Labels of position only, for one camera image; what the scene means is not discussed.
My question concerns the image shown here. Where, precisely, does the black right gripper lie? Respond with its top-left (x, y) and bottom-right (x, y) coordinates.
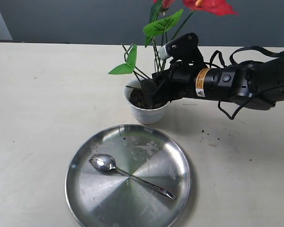
top-left (140, 64), bottom-right (252, 105)

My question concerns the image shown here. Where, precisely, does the artificial red anthurium plant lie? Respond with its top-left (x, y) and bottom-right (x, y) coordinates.
top-left (108, 0), bottom-right (238, 79)

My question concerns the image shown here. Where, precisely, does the stainless steel spoon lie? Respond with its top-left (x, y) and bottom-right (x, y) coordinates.
top-left (89, 154), bottom-right (177, 201)

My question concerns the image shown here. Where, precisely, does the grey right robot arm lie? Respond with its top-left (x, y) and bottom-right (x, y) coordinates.
top-left (141, 46), bottom-right (284, 110)

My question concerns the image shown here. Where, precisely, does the small white flower pot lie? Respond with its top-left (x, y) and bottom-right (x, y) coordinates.
top-left (123, 79), bottom-right (169, 125)

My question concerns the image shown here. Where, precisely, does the round stainless steel plate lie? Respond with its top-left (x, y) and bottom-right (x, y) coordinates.
top-left (65, 124), bottom-right (191, 227)

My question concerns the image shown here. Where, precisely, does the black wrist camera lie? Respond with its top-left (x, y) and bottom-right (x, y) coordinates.
top-left (158, 33), bottom-right (204, 63)

